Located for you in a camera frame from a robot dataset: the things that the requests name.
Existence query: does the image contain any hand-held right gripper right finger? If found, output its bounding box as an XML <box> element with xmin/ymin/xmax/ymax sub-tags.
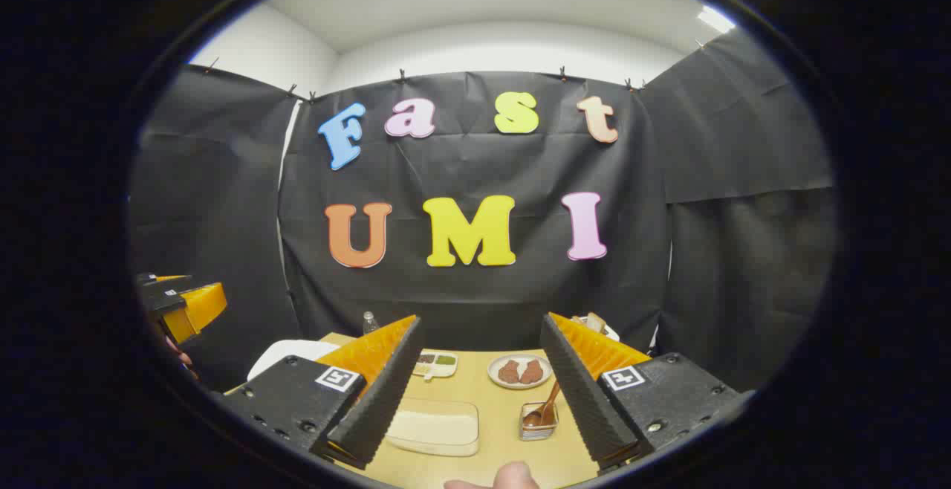
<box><xmin>539</xmin><ymin>313</ymin><xmax>747</xmax><ymax>473</ymax></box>

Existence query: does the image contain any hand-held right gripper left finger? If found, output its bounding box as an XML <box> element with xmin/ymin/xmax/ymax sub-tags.
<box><xmin>219</xmin><ymin>315</ymin><xmax>426</xmax><ymax>470</ymax></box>

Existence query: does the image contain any brown wooden spoon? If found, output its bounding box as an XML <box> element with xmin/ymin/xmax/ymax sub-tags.
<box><xmin>523</xmin><ymin>381</ymin><xmax>562</xmax><ymax>429</ymax></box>

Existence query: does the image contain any wire chopstick holder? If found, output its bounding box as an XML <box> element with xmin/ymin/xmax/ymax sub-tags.
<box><xmin>519</xmin><ymin>401</ymin><xmax>559</xmax><ymax>441</ymax></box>

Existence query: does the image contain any white rice cooker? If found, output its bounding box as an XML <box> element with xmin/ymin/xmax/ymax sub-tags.
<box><xmin>247</xmin><ymin>339</ymin><xmax>340</xmax><ymax>382</ymax></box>

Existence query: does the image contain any white round plate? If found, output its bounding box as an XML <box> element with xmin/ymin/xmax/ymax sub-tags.
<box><xmin>487</xmin><ymin>354</ymin><xmax>554</xmax><ymax>390</ymax></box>

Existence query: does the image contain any white divided seasoning tray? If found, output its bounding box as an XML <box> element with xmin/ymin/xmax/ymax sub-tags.
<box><xmin>412</xmin><ymin>352</ymin><xmax>459</xmax><ymax>380</ymax></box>

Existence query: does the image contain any white toaster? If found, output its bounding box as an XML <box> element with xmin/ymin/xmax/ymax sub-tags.
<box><xmin>571</xmin><ymin>313</ymin><xmax>621</xmax><ymax>343</ymax></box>

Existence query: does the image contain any black backdrop cloth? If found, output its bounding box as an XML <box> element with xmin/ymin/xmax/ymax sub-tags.
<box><xmin>130</xmin><ymin>28</ymin><xmax>837</xmax><ymax>393</ymax></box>

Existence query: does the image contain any small ceiling light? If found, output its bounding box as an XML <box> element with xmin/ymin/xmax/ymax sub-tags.
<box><xmin>697</xmin><ymin>6</ymin><xmax>736</xmax><ymax>34</ymax></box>

